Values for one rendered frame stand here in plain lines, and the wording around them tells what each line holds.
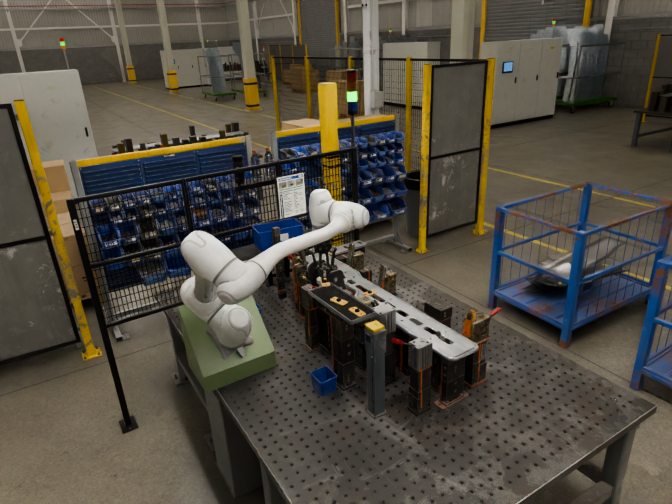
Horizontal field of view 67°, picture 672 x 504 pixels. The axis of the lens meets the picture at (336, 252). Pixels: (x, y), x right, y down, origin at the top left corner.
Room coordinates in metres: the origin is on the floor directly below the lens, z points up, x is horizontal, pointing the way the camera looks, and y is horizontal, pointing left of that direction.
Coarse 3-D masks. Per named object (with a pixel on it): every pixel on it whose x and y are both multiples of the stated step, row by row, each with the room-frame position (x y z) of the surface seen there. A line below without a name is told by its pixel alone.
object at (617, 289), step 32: (544, 224) 3.54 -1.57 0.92; (576, 224) 4.45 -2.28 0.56; (608, 224) 3.43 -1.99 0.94; (512, 256) 3.78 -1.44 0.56; (576, 256) 3.28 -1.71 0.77; (608, 256) 3.81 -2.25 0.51; (640, 256) 3.67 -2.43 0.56; (512, 288) 3.98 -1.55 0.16; (544, 288) 3.77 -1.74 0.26; (576, 288) 3.27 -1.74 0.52; (608, 288) 3.90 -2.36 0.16; (640, 288) 3.87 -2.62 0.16; (544, 320) 3.44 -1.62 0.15; (576, 320) 3.33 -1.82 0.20
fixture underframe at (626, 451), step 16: (176, 336) 3.11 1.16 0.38; (176, 352) 3.09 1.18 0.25; (176, 368) 3.15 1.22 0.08; (176, 384) 3.04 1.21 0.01; (192, 384) 2.79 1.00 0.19; (608, 448) 1.83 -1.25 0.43; (624, 448) 1.78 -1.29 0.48; (592, 464) 1.92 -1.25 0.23; (608, 464) 1.82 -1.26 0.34; (624, 464) 1.79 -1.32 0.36; (592, 480) 1.87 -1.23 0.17; (608, 480) 1.80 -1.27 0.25; (272, 496) 1.70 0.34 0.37; (592, 496) 1.73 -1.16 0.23; (608, 496) 1.77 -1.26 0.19
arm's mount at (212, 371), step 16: (240, 304) 2.38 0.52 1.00; (192, 320) 2.24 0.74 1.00; (256, 320) 2.33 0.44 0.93; (192, 336) 2.18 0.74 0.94; (208, 336) 2.20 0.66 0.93; (256, 336) 2.27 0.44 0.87; (192, 352) 2.15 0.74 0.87; (208, 352) 2.14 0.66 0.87; (256, 352) 2.20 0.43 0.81; (272, 352) 2.23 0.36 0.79; (192, 368) 2.21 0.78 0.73; (208, 368) 2.08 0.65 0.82; (224, 368) 2.10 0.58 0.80; (240, 368) 2.14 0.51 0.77; (256, 368) 2.18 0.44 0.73; (208, 384) 2.05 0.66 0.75; (224, 384) 2.09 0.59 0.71
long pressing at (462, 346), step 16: (352, 272) 2.71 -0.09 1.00; (352, 288) 2.50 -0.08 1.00; (368, 288) 2.50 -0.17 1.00; (400, 304) 2.30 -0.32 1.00; (400, 320) 2.14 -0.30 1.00; (432, 320) 2.13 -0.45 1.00; (416, 336) 1.99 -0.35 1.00; (432, 336) 1.99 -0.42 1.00; (448, 336) 1.98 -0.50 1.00; (448, 352) 1.85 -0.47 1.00; (464, 352) 1.85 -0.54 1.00
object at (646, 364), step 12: (660, 264) 2.76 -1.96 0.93; (660, 276) 2.75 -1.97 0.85; (660, 288) 2.74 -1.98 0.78; (660, 300) 2.75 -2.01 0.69; (648, 312) 2.77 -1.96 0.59; (660, 312) 2.82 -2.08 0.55; (648, 324) 2.76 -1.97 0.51; (660, 324) 2.70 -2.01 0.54; (648, 336) 2.74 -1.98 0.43; (648, 348) 2.74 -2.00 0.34; (660, 348) 2.93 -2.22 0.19; (636, 360) 2.78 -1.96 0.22; (648, 360) 2.81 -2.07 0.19; (660, 360) 2.84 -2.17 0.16; (636, 372) 2.76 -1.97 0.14; (648, 372) 2.71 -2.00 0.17; (660, 372) 2.72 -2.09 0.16; (636, 384) 2.75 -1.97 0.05
